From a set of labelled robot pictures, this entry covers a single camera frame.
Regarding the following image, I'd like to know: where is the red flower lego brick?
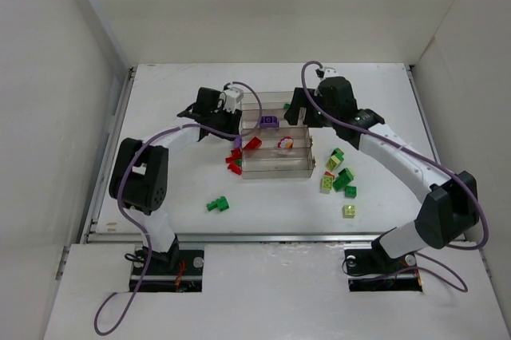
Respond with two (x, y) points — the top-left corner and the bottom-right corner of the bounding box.
(277, 136), (294, 149)

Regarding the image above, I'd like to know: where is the purple lotus lego brick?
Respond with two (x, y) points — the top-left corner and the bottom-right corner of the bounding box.
(259, 115), (279, 129)

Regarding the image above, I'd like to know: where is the green and lime brick top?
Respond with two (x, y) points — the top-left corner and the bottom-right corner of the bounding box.
(326, 148), (344, 171)

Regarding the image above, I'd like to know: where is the purple lego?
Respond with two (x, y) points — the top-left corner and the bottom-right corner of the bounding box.
(233, 136), (243, 150)

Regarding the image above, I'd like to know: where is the red lego cluster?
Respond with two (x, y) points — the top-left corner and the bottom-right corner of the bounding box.
(225, 148), (243, 176)

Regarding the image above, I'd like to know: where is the red rectangular lego brick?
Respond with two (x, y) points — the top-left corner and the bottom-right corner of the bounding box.
(243, 136), (262, 151)

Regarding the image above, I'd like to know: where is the green stepped lego brick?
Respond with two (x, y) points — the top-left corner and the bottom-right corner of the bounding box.
(206, 196), (229, 212)

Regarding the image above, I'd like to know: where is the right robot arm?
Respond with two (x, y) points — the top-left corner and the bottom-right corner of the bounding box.
(284, 76), (479, 267)

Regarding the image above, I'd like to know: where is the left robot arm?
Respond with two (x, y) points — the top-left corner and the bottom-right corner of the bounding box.
(109, 85), (244, 271)

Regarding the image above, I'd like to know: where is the clear bin first row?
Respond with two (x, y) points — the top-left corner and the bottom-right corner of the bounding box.
(241, 91), (293, 111)

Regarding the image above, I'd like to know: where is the dark green angled brick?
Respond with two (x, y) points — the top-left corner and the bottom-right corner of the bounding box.
(332, 168), (355, 192)

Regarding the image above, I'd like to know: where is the lime square brick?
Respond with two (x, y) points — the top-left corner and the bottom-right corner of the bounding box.
(343, 204), (356, 219)

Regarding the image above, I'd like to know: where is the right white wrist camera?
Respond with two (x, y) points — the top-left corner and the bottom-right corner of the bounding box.
(315, 66), (339, 81)

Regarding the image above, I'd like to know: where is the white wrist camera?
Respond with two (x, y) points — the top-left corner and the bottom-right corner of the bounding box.
(315, 66), (339, 81)
(218, 87), (244, 113)

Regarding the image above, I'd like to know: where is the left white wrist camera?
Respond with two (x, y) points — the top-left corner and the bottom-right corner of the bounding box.
(218, 87), (244, 113)

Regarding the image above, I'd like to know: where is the aluminium rail front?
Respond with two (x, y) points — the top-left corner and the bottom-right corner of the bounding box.
(85, 233), (377, 243)

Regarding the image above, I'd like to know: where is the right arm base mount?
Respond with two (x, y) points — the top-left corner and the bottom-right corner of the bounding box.
(342, 248), (422, 293)

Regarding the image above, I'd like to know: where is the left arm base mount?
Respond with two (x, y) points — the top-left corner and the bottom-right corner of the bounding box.
(138, 249), (204, 293)

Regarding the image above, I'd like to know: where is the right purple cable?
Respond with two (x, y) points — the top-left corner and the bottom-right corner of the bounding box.
(300, 61), (490, 293)

